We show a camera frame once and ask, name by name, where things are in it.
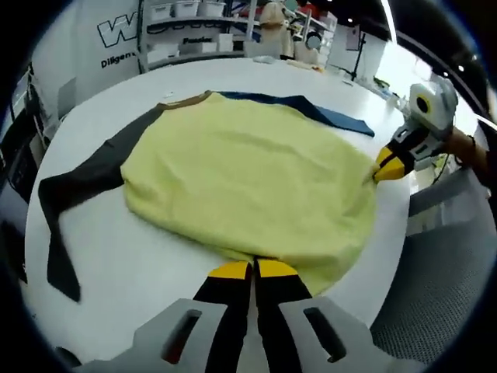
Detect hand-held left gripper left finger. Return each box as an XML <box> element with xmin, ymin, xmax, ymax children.
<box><xmin>79</xmin><ymin>260</ymin><xmax>254</xmax><ymax>373</ymax></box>

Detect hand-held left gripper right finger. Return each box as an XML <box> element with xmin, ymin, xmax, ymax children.
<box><xmin>254</xmin><ymin>259</ymin><xmax>424</xmax><ymax>373</ymax></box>

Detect yellow garment grey blue sleeves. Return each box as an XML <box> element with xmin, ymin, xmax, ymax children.
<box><xmin>37</xmin><ymin>89</ymin><xmax>380</xmax><ymax>302</ymax></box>

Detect person's right hand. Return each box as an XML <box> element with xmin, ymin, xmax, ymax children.
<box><xmin>442</xmin><ymin>130</ymin><xmax>473</xmax><ymax>166</ymax></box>

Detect black tripod stand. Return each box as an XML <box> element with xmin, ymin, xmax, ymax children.
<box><xmin>341</xmin><ymin>29</ymin><xmax>370</xmax><ymax>83</ymax></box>

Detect grey chair backrest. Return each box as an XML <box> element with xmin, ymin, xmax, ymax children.
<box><xmin>243</xmin><ymin>40</ymin><xmax>265</xmax><ymax>58</ymax></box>

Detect white storage box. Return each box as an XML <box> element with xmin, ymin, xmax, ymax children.
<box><xmin>149</xmin><ymin>2</ymin><xmax>174</xmax><ymax>21</ymax></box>
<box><xmin>173</xmin><ymin>1</ymin><xmax>201</xmax><ymax>19</ymax></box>
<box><xmin>200</xmin><ymin>0</ymin><xmax>226</xmax><ymax>16</ymax></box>

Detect white storage shelf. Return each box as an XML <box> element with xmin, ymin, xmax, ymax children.
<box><xmin>137</xmin><ymin>0</ymin><xmax>265</xmax><ymax>75</ymax></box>

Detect wide white carton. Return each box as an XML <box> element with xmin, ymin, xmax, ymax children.
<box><xmin>147</xmin><ymin>45</ymin><xmax>180</xmax><ymax>65</ymax></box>

